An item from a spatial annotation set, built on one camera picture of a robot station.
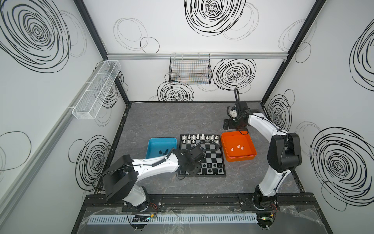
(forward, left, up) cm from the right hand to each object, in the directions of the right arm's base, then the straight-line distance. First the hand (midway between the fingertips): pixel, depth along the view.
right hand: (229, 126), depth 93 cm
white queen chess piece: (-4, +17, -6) cm, 18 cm away
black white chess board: (-25, +16, +21) cm, 36 cm away
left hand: (-25, +21, -5) cm, 33 cm away
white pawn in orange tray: (-9, -6, -9) cm, 15 cm away
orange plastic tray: (-5, -3, -8) cm, 10 cm away
